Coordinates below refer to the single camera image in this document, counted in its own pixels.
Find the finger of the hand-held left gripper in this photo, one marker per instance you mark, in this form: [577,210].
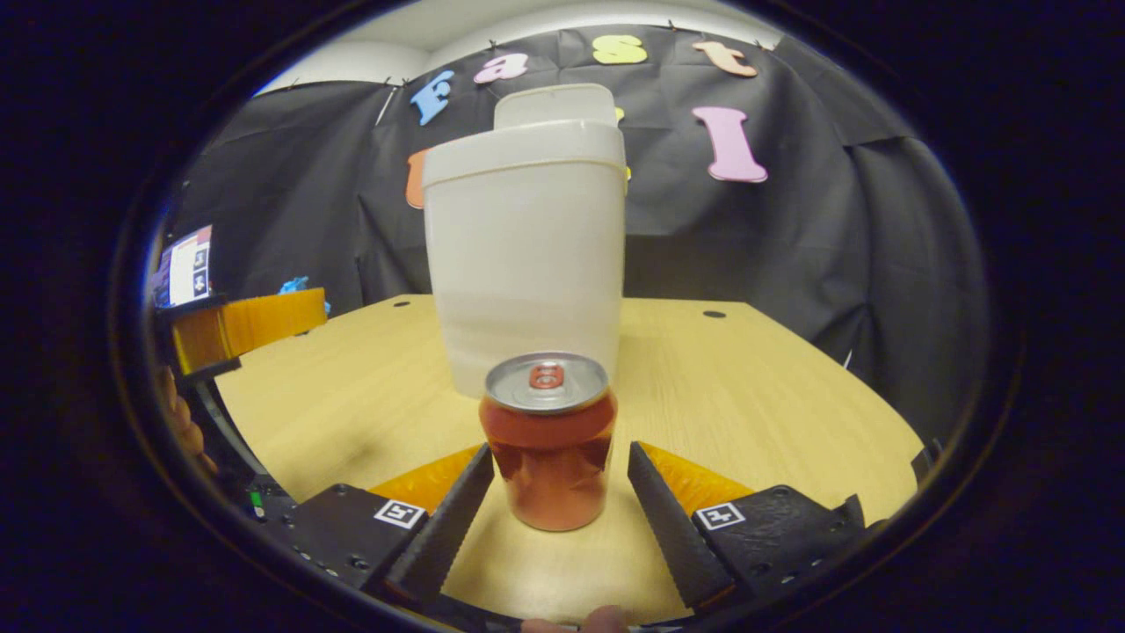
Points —
[255,321]

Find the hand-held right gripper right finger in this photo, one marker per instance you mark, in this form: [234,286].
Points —
[668,527]

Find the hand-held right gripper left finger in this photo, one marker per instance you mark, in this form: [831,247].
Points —
[444,527]

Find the blue paper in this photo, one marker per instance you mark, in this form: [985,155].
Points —
[294,285]

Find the red pop can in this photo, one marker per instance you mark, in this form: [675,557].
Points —
[549,457]

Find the white desktop garbage bin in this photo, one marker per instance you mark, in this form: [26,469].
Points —
[527,264]

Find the wooden desktop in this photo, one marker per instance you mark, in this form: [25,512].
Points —
[747,396]

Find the computer monitor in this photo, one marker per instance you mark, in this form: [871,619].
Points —
[186,268]

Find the black backdrop cloth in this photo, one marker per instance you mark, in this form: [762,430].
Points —
[747,246]

